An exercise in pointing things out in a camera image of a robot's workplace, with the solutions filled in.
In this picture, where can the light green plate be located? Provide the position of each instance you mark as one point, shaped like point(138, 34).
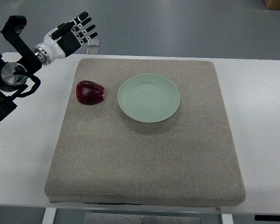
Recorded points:
point(149, 98)

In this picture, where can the lower metal floor plate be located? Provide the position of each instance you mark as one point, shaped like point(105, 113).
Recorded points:
point(92, 51)

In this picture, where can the dark red apple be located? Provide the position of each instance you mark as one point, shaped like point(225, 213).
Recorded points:
point(89, 92)

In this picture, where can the black table control panel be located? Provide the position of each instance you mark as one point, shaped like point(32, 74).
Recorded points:
point(271, 218)

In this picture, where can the cardboard box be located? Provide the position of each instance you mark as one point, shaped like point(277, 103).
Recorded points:
point(272, 4)

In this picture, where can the metal table crossbar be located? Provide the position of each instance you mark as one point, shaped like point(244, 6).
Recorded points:
point(107, 218)

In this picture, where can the white left table leg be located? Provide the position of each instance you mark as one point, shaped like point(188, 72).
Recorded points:
point(49, 216)

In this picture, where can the white table leg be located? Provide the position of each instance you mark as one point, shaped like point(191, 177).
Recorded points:
point(227, 219)
point(49, 216)

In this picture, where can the metal floor plate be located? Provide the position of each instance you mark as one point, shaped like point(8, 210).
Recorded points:
point(93, 43)
point(92, 51)

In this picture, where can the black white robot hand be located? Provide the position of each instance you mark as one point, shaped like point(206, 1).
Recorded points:
point(65, 39)

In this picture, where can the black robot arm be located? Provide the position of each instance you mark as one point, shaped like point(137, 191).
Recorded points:
point(17, 79)

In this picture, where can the white right table leg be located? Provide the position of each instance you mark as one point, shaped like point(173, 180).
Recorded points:
point(227, 219)

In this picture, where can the upper metal floor plate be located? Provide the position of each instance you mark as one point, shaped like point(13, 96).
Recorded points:
point(93, 43)

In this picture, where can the beige fabric cushion mat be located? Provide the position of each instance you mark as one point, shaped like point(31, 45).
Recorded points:
point(188, 160)

